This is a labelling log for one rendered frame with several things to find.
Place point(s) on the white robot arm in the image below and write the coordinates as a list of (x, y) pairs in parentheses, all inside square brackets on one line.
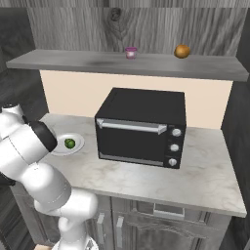
[(35, 169)]

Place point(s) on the white round plate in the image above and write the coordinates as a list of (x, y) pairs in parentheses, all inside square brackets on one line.
[(73, 148)]

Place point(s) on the green avocado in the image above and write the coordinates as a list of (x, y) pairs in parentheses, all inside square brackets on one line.
[(69, 143)]

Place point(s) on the pink jam jar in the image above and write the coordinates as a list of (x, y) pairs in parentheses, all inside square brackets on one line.
[(131, 53)]

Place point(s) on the brown bread roll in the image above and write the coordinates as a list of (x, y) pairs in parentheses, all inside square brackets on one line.
[(182, 51)]

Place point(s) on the grey cabinet door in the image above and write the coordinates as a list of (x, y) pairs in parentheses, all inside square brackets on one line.
[(159, 229), (101, 224)]

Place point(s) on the black toaster oven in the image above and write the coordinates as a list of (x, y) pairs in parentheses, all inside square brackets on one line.
[(140, 127)]

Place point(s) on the white oven knob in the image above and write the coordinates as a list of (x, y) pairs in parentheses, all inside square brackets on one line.
[(174, 147), (176, 132), (172, 161)]

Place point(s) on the grey wooden shelf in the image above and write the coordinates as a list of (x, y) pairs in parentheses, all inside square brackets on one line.
[(130, 63)]

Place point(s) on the grey drawer front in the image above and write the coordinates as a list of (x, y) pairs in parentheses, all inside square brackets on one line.
[(169, 211)]

